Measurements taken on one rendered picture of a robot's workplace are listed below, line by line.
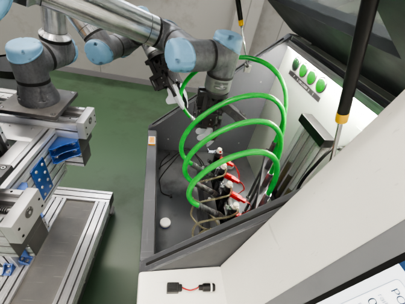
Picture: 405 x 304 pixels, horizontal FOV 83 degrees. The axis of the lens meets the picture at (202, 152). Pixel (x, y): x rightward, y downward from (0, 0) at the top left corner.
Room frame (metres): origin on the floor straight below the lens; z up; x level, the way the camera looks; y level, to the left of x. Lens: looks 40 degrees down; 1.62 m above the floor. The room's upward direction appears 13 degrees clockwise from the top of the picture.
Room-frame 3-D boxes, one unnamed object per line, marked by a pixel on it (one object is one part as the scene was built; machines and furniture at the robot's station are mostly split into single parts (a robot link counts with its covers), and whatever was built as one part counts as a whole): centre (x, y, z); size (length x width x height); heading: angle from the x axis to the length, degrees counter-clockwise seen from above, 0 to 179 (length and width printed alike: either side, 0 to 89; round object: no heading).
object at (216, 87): (0.63, 0.00, 1.36); 0.08 x 0.08 x 0.05
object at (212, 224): (0.53, -0.09, 0.91); 0.34 x 0.10 x 0.15; 17
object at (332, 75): (0.72, -0.31, 1.43); 0.54 x 0.03 x 0.02; 17
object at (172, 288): (0.22, -0.05, 0.99); 0.12 x 0.02 x 0.02; 103
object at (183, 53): (0.58, 0.09, 1.43); 0.11 x 0.11 x 0.08; 38
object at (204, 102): (0.63, 0.01, 1.28); 0.09 x 0.08 x 0.12; 107
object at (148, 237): (0.58, 0.17, 0.87); 0.62 x 0.04 x 0.16; 17
